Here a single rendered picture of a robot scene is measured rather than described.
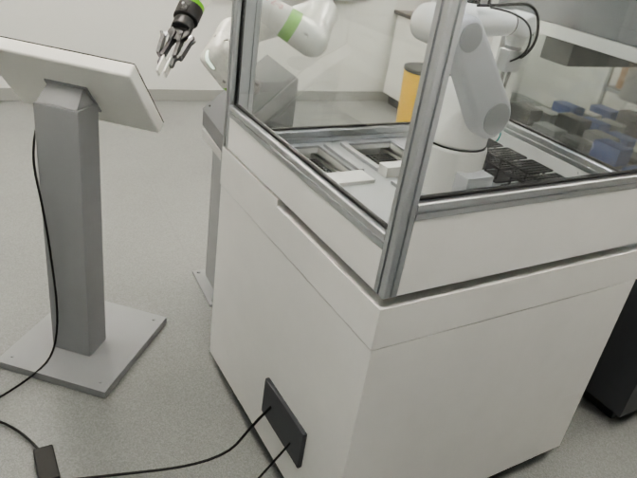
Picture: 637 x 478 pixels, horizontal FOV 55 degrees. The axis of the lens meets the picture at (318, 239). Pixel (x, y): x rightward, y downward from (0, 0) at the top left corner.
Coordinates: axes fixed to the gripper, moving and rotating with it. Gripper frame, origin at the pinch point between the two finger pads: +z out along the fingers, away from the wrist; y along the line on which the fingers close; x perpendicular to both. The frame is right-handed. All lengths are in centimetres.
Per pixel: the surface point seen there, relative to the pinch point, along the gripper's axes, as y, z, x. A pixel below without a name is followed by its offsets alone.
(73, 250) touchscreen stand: -18, 64, 27
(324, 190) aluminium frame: 72, 49, -34
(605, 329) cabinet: 163, 45, 30
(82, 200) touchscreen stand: -14, 51, 12
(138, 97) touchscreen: 4.1, 22.3, -13.7
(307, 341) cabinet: 74, 80, -1
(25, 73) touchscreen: -35.5, 22.3, -13.5
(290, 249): 64, 58, -10
